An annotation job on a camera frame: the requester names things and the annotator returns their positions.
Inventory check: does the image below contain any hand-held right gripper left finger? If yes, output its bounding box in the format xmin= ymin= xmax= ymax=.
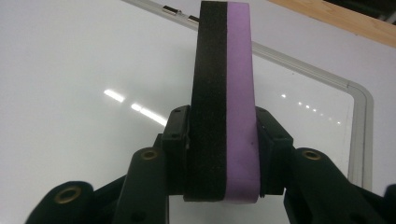
xmin=112 ymin=105 xmax=191 ymax=224

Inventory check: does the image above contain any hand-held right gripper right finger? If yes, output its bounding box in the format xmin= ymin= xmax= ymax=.
xmin=255 ymin=106 xmax=387 ymax=224

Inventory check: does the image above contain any purple and black whiteboard eraser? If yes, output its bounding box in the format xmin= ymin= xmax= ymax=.
xmin=183 ymin=0 xmax=262 ymax=204

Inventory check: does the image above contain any white whiteboard with metal frame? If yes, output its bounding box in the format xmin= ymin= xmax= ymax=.
xmin=0 ymin=0 xmax=375 ymax=224

